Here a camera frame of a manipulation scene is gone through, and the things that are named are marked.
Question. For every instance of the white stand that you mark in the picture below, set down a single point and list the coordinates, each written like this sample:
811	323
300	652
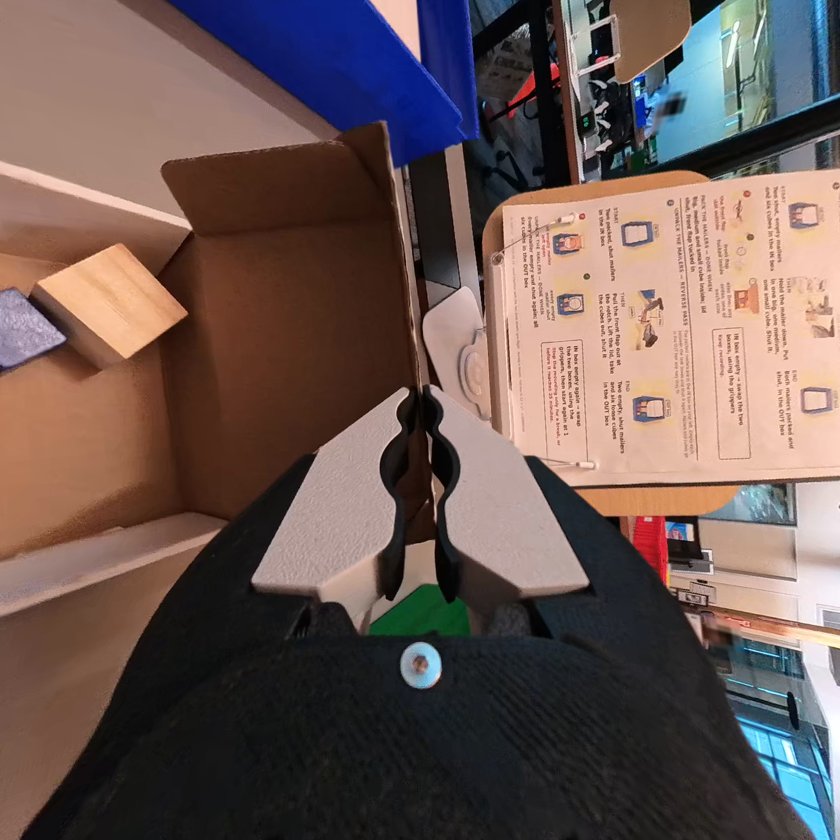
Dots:
446	328

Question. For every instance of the plain wooden cube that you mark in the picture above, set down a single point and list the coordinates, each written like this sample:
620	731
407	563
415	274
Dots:
111	302

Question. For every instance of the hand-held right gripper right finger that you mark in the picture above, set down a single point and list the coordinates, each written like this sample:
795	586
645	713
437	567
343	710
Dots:
512	525

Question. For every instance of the green plastic bin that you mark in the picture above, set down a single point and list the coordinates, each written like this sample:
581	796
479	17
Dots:
420	613

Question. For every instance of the blue plastic bin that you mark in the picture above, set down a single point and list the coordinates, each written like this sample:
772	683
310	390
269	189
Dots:
328	59

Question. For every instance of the white cardboard mailer box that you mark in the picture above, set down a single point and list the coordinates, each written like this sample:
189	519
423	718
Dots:
282	315

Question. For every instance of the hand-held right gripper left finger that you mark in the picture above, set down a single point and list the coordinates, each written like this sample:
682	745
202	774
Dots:
328	518

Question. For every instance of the red storage bin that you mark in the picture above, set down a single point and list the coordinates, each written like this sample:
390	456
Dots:
649	551

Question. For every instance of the large wooden cube grey face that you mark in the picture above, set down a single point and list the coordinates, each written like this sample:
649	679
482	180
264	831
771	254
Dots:
26	331

